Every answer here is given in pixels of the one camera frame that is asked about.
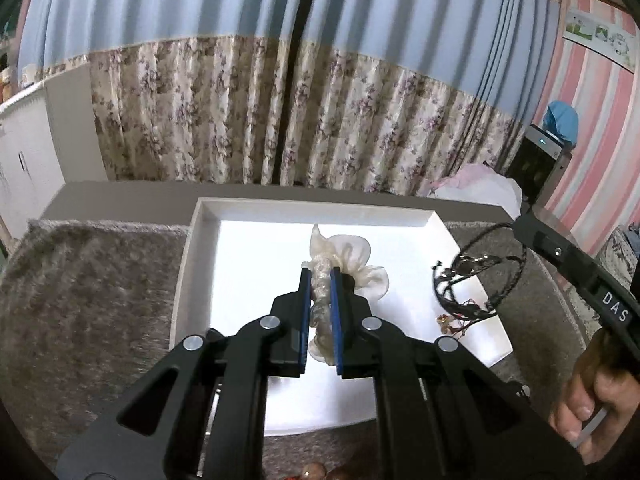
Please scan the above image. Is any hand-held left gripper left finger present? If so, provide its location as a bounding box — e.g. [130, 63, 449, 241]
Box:
[55, 266, 308, 480]

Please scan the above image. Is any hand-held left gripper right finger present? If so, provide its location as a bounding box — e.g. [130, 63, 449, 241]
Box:
[330, 266, 586, 480]

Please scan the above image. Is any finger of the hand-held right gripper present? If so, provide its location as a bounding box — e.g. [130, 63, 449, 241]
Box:
[512, 210, 640, 343]

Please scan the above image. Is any white shallow tray box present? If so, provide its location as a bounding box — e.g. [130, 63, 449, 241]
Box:
[170, 197, 513, 437]

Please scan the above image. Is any cream sheer scrunchie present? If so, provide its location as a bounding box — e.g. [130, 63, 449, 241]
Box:
[299, 223, 392, 365]

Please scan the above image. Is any black braided bracelet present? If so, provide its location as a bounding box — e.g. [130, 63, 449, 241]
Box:
[431, 221, 526, 322]

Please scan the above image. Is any person's right hand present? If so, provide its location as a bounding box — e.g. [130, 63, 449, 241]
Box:
[549, 327, 640, 465]

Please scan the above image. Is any floral cloth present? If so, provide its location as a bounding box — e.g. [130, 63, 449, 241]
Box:
[597, 225, 640, 291]

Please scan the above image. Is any dark water dispenser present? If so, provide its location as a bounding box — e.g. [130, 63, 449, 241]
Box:
[505, 124, 573, 206]

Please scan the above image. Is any white plastic bag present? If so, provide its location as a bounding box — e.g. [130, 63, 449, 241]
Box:
[430, 162, 523, 218]

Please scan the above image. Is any blue water jug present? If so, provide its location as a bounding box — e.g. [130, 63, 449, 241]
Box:
[542, 101, 580, 148]

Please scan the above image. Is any grey shaggy mat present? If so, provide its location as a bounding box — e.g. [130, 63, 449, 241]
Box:
[0, 217, 601, 480]

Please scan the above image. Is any blue floral curtain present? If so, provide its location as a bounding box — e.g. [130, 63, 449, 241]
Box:
[295, 0, 561, 198]
[17, 0, 301, 186]

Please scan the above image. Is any white cabinet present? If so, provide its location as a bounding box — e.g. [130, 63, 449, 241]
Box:
[0, 67, 108, 241]

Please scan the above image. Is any red cord bracelet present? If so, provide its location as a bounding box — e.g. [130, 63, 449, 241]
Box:
[437, 299, 483, 337]

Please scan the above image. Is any white green wall poster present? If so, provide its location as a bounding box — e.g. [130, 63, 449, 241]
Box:
[562, 7, 636, 68]

